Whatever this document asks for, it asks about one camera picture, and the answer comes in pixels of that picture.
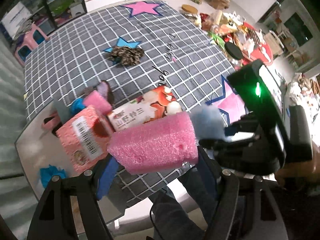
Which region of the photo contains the large pink foam sponge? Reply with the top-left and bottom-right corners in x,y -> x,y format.
107,112 -> 199,175

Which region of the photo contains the small pink foam sponge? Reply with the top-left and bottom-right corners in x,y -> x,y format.
83,90 -> 112,115

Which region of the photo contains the light blue fluffy cloth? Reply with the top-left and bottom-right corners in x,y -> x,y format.
189,105 -> 226,140

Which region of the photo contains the white storage bin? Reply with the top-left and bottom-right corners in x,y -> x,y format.
15,100 -> 126,230

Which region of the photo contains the black round lid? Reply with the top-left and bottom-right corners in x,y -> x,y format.
225,42 -> 244,60

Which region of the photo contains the red round mat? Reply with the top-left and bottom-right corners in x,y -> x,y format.
241,22 -> 273,66

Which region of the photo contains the white red tissue pack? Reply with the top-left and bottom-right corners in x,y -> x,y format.
107,86 -> 182,131

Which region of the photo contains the pink tissue box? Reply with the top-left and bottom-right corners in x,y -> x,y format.
56,105 -> 114,174

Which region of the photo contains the pink black knitted item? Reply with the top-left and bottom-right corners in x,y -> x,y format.
41,111 -> 62,137

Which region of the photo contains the round wooden lid jar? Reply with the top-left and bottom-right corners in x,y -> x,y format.
180,4 -> 198,20

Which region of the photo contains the leopard print fabric piece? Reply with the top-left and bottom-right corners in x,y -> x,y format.
108,46 -> 144,67

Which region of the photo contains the brown purple knitted hat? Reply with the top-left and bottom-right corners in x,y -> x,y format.
82,80 -> 114,105

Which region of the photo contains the pink plastic stool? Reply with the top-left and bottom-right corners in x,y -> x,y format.
14,23 -> 49,67

